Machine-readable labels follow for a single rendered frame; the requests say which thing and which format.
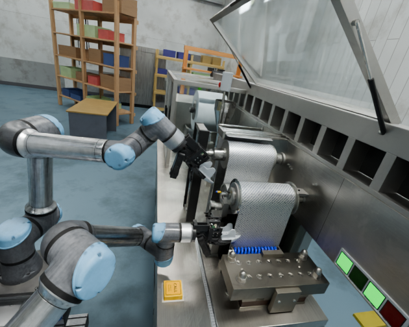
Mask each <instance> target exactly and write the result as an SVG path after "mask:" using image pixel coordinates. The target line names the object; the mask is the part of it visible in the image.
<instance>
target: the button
mask: <svg viewBox="0 0 409 327"><path fill-rule="evenodd" d="M182 296H183V294H182V282H181V280H168V281H164V301H167V300H182Z"/></svg>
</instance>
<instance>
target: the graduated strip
mask: <svg viewBox="0 0 409 327"><path fill-rule="evenodd" d="M195 246H196V250H197V256H198V260H199V266H200V270H201V276H202V279H203V285H204V291H205V295H206V301H207V305H208V311H209V315H210V321H211V325H212V327H218V325H217V320H216V314H215V311H214V306H213V303H212V297H211V294H210V288H209V285H208V280H207V276H206V271H205V265H204V262H203V257H202V253H201V248H200V244H199V242H198V240H197V238H196V239H195Z"/></svg>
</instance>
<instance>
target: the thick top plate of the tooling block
mask: <svg viewBox="0 0 409 327"><path fill-rule="evenodd" d="M299 253H300V252H285V253H284V255H283V257H270V258H263V257H262V255H261V254H236V262H235V263H229V262H228V261H227V257H228V254H222V257H221V262H220V267H221V272H222V274H223V278H224V281H225V285H226V287H227V291H228V294H229V298H230V300H247V299H257V298H272V296H273V293H274V291H275V289H281V288H291V287H299V288H300V290H301V291H302V293H301V295H315V294H324V293H325V291H326V290H327V287H328V285H329V284H330V283H329V282H328V280H327V279H326V278H325V276H324V275H323V273H321V279H320V280H316V279H314V278H313V277H312V276H311V272H312V271H313V270H314V269H315V268H316V267H317V265H316V264H315V263H314V262H313V261H312V259H311V258H310V256H309V255H308V257H307V260H306V261H303V260H301V259H299V257H298V255H299ZM242 270H244V271H245V272H246V273H247V277H246V283H245V284H243V285H242V284H239V283H238V282H237V281H236V277H237V276H238V274H239V273H240V271H242Z"/></svg>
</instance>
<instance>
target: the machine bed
mask: <svg viewBox="0 0 409 327"><path fill-rule="evenodd" d="M171 157H172V150H171V154H170V160H169V168H168V167H165V157H164V144H163V143H162V142H161V141H160V140H159V139H158V140H157V205H156V223H191V224H192V223H193V221H186V214H185V210H184V207H183V202H184V194H185V189H186V180H187V175H188V168H180V169H179V175H178V176H177V178H176V179H174V178H170V174H169V171H170V169H171ZM209 192H210V187H206V186H205V183H204V180H203V179H201V187H200V191H199V198H198V202H197V209H196V214H195V219H196V220H197V222H198V223H205V222H206V218H207V217H211V216H208V214H207V213H206V206H207V202H208V196H209ZM200 247H201V246H200ZM201 253H202V257H203V262H204V267H205V271H206V276H207V280H208V285H209V288H210V294H211V297H212V303H213V306H214V311H215V314H216V320H217V325H218V327H320V326H325V325H326V323H327V322H328V319H327V317H326V315H325V314H324V312H323V310H322V309H321V308H320V306H319V304H318V303H317V301H316V300H315V298H314V297H313V295H308V297H306V299H305V303H304V304H296V305H295V307H294V309H293V311H285V312H278V313H269V310H268V307H265V308H251V309H239V306H238V303H237V300H230V298H229V296H228V295H226V293H225V290H226V288H227V287H226V285H225V281H224V278H223V274H222V272H220V271H219V267H218V263H219V259H221V257H222V256H218V255H217V256H214V257H205V255H204V254H203V252H202V248H201ZM168 280H181V282H182V288H183V295H184V302H166V303H162V283H164V281H168ZM156 327H212V325H211V321H210V315H209V311H208V305H207V301H206V295H205V289H204V285H203V279H202V276H201V270H200V266H199V260H198V256H197V250H196V246H195V242H190V243H175V248H174V256H173V260H172V262H171V264H170V265H169V266H168V267H164V268H162V267H158V266H156Z"/></svg>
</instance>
